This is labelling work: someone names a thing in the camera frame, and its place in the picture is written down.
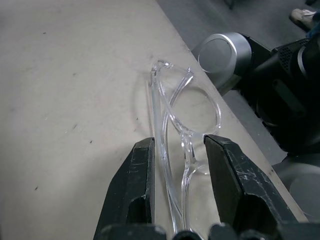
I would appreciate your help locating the silver and black robot body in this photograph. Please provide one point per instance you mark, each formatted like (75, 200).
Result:
(275, 87)

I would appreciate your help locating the clear plastic glasses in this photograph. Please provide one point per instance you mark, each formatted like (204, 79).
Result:
(172, 117)

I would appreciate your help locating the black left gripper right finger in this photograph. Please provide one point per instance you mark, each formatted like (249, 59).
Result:
(240, 185)

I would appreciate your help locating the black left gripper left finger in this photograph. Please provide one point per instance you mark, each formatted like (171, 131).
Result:
(130, 185)

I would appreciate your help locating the person's foot in sandal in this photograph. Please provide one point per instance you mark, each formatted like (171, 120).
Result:
(303, 17)

